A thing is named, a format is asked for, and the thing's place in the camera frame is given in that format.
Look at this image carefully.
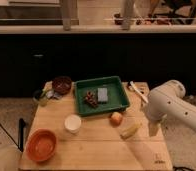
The white cup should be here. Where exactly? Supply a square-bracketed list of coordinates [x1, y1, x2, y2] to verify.
[64, 115, 81, 133]

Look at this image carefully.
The white handled knife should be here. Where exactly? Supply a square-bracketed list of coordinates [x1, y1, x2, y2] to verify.
[129, 81, 148, 103]

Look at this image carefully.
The black clamp handle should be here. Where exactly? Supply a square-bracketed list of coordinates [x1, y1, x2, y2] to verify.
[18, 118, 26, 152]

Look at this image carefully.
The green glass cup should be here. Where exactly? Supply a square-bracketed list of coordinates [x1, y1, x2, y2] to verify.
[33, 90, 48, 107]

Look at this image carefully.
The dark brown bowl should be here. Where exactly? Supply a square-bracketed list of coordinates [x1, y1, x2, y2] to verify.
[52, 76, 72, 95]

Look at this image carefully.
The orange red bowl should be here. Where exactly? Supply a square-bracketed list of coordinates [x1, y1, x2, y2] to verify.
[26, 129, 57, 162]

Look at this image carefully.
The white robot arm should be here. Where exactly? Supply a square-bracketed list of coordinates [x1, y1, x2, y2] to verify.
[144, 80, 196, 132]

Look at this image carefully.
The grey sponge block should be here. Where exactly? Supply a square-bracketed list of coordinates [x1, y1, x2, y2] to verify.
[97, 88, 108, 103]

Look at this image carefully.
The yellow banana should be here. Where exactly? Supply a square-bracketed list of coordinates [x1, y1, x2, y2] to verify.
[120, 123, 142, 139]

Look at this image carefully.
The small silver foil item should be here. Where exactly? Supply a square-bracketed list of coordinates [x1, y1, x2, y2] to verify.
[46, 90, 62, 100]

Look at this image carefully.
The green plastic tray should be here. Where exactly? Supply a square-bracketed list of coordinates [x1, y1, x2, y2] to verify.
[74, 76, 130, 117]

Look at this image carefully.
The red yellow apple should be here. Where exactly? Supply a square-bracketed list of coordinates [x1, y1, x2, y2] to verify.
[110, 112, 123, 126]

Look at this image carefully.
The wooden table board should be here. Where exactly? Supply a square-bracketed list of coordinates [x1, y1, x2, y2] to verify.
[19, 90, 172, 171]

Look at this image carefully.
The dark grape bunch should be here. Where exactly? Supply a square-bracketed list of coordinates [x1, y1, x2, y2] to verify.
[84, 91, 98, 108]

